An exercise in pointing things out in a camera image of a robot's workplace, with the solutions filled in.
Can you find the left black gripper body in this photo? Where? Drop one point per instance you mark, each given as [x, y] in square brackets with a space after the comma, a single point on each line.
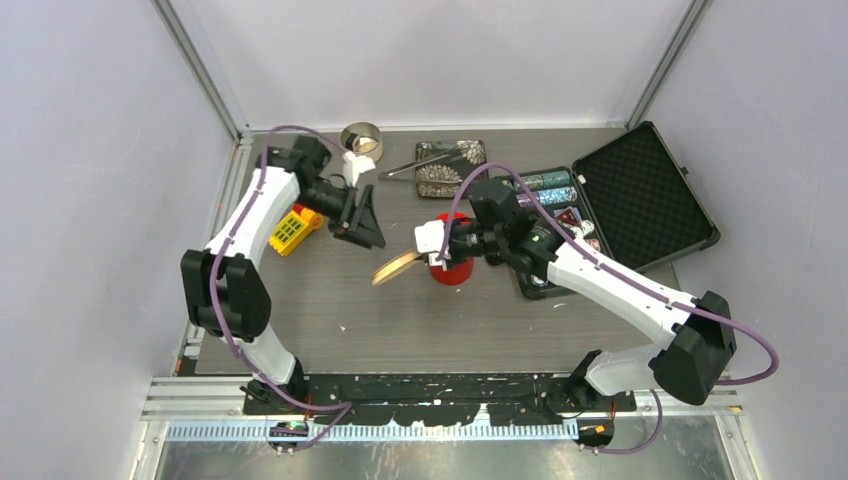
[326, 200]

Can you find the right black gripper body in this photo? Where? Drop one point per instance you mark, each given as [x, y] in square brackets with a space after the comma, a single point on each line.
[470, 240]

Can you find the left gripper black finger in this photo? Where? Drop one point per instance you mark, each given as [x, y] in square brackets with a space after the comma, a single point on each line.
[352, 236]
[367, 221]

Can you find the red cylindrical container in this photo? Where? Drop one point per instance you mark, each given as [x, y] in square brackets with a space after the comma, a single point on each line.
[455, 275]

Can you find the beige round lid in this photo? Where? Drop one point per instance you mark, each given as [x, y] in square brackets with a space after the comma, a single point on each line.
[395, 267]

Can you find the metal tongs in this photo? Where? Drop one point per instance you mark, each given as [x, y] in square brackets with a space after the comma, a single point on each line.
[445, 167]

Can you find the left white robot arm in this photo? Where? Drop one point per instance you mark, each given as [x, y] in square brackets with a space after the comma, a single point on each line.
[225, 295]

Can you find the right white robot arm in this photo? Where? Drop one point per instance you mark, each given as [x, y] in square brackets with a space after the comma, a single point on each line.
[688, 349]

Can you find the yellow red toy block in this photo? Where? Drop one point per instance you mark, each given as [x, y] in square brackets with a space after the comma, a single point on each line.
[297, 225]

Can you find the beige round metal bowl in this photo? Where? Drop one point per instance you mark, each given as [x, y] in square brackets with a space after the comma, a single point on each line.
[363, 138]

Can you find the black floral square plate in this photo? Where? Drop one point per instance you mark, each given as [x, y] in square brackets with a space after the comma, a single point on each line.
[424, 149]

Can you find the black poker chip case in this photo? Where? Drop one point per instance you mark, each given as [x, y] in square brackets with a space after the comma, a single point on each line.
[628, 199]

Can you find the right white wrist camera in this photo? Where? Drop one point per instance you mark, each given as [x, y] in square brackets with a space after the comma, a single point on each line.
[428, 239]

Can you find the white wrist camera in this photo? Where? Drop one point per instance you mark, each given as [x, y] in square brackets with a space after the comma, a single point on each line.
[354, 166]
[428, 239]

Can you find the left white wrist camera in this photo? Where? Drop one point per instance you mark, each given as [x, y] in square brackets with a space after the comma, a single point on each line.
[354, 166]

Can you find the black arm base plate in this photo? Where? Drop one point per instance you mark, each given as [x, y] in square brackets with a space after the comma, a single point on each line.
[509, 399]

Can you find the aluminium front rail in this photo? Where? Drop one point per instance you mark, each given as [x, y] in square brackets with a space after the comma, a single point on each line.
[206, 409]

